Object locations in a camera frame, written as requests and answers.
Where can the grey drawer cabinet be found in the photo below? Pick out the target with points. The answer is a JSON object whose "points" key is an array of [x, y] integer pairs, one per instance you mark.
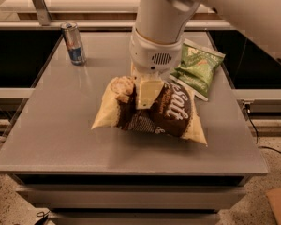
{"points": [[105, 175]]}

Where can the silver blue redbull can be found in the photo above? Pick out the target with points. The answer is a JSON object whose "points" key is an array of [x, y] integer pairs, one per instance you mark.
{"points": [[72, 38]]}

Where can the metal window frame rail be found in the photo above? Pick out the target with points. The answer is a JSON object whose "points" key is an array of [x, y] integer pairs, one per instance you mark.
{"points": [[88, 14]]}

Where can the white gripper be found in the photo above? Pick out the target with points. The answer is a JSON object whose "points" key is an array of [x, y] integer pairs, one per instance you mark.
{"points": [[154, 56]]}

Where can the green chip bag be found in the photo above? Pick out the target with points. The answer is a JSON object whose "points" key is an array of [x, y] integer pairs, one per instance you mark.
{"points": [[197, 67]]}

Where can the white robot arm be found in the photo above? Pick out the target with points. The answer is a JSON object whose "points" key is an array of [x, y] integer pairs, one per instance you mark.
{"points": [[156, 41]]}

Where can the brown sea salt chip bag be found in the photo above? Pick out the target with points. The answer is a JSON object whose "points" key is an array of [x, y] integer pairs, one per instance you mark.
{"points": [[173, 112]]}

